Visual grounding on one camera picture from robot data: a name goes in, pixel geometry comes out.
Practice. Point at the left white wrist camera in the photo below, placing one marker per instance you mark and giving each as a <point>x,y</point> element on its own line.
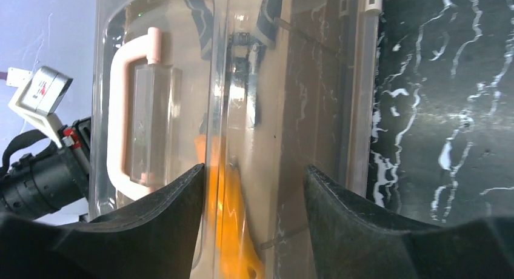
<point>37,99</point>

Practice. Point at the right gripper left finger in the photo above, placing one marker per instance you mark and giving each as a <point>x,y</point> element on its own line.
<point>153,237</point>

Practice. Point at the orange handle pliers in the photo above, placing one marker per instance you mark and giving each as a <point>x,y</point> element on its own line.
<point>235,56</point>

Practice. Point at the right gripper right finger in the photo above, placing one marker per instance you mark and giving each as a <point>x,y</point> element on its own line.
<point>354,238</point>

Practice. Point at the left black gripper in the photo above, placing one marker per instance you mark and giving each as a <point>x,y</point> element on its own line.
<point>41,184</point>

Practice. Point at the black marble pattern mat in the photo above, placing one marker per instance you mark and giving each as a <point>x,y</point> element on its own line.
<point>441,147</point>

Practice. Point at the beige plastic tool box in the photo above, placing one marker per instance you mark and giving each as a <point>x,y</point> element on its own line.
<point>152,91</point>

